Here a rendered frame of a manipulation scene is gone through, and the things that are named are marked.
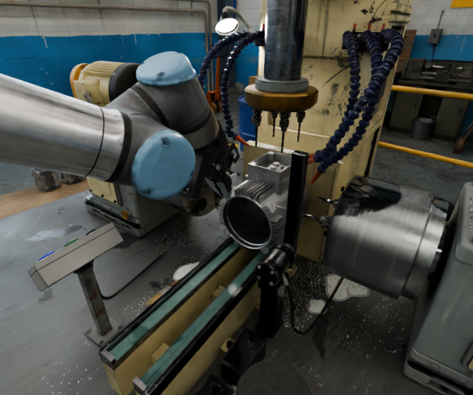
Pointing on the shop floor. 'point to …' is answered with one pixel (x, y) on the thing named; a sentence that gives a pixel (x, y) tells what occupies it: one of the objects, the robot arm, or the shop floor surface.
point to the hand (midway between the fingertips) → (224, 196)
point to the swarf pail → (421, 128)
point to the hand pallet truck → (216, 89)
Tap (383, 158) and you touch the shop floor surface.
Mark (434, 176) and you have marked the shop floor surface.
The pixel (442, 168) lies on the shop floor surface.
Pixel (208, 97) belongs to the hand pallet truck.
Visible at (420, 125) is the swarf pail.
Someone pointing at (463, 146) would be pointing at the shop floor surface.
